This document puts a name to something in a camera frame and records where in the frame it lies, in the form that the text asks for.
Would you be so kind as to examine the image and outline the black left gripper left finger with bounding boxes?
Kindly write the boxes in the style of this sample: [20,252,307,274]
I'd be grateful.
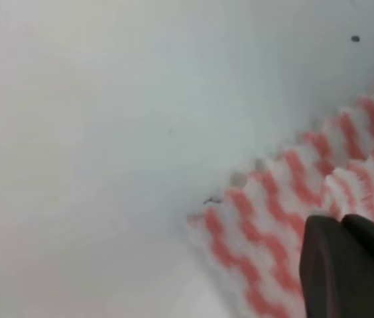
[299,215,374,317]

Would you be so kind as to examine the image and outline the pink white wavy striped towel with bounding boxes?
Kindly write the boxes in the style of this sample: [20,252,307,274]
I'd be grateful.
[188,91,374,317]

